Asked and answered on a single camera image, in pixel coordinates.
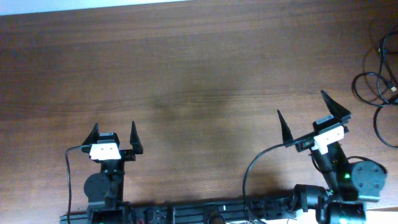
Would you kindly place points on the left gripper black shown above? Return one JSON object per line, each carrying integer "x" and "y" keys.
{"x": 127, "y": 154}

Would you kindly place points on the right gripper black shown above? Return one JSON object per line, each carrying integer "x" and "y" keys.
{"x": 304, "y": 142}

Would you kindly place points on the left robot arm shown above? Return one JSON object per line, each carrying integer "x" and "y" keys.
{"x": 105, "y": 188}

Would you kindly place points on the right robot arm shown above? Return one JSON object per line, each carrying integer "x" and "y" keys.
{"x": 352, "y": 181}

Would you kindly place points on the black aluminium mounting rail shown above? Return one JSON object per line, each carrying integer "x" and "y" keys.
{"x": 272, "y": 207}

